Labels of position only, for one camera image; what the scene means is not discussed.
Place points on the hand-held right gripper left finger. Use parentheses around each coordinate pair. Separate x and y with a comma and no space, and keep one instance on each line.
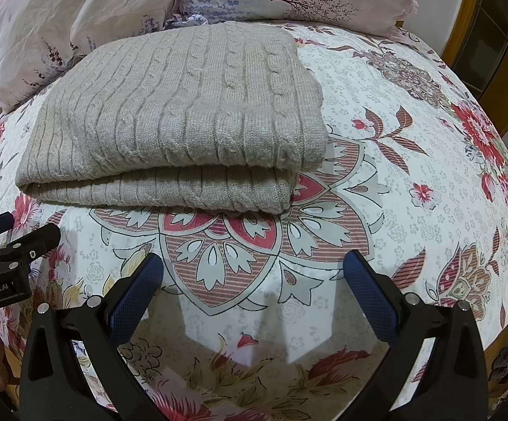
(134,294)

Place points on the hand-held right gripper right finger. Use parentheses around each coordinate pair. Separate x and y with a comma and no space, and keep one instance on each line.
(369,290)

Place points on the floral bed sheet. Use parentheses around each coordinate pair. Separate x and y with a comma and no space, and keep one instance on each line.
(412,162)

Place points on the pink floral pillow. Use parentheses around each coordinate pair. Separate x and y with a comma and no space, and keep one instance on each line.
(83,13)

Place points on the blue white patterned cloth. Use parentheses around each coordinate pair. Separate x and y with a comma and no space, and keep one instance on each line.
(188,19)

